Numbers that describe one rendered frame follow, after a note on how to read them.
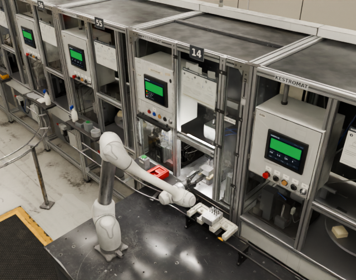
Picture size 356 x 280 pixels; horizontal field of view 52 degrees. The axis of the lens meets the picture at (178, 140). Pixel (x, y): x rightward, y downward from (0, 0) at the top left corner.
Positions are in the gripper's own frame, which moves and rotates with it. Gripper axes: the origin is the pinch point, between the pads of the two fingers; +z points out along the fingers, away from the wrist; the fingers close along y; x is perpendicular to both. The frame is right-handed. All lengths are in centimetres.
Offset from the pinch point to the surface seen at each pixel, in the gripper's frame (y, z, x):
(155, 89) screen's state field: 64, -9, 38
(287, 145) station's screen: 64, -9, -72
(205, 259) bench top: -33, -37, -39
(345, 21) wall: 44, 353, 49
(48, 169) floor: -100, -26, 231
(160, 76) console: 75, -6, 34
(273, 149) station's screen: 58, -9, -64
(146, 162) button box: -0.9, -16.7, 44.1
